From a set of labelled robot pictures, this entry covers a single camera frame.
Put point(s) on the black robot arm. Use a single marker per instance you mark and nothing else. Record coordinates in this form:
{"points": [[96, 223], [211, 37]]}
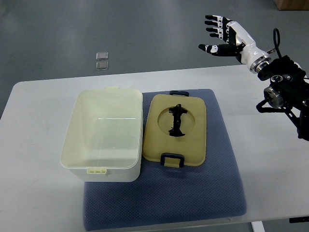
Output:
{"points": [[288, 92]]}

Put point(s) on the blue grey cushion mat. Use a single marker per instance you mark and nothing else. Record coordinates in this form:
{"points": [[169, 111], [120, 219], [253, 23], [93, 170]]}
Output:
{"points": [[167, 195]]}

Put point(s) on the white storage box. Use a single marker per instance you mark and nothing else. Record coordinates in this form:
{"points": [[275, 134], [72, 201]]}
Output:
{"points": [[104, 137]]}

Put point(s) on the black table bracket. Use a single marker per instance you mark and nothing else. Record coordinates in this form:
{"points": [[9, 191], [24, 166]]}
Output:
{"points": [[299, 219]]}

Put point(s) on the cardboard box corner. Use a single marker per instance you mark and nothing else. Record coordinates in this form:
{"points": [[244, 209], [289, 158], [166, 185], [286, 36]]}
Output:
{"points": [[293, 5]]}

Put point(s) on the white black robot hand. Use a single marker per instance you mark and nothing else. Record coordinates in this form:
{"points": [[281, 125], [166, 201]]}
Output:
{"points": [[238, 43]]}

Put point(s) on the yellow box lid black handle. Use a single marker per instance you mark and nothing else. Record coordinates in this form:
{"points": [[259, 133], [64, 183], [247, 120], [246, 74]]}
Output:
{"points": [[175, 131]]}

